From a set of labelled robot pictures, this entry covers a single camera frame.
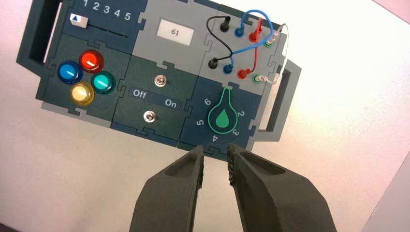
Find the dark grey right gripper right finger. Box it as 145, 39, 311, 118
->
226, 143, 337, 232

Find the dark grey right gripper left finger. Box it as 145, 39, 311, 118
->
129, 145, 205, 232

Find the yellow push button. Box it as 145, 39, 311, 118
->
70, 81, 95, 106

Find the green push button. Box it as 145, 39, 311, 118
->
91, 71, 116, 95

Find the red push button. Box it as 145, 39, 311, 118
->
78, 49, 105, 74

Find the blue push button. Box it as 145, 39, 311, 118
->
57, 60, 83, 85

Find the green rotary knob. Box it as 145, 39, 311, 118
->
207, 87, 239, 135

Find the blue grey task board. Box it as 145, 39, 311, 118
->
16, 0, 302, 162

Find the white display screen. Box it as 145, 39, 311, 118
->
156, 18, 195, 46

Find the white jumper cable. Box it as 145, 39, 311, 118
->
252, 23, 290, 85

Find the red jumper cable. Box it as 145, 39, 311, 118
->
237, 17, 264, 80

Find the blue jumper cable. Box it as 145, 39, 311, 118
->
223, 9, 275, 75

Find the black jumper cable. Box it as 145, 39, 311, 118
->
205, 15, 234, 70

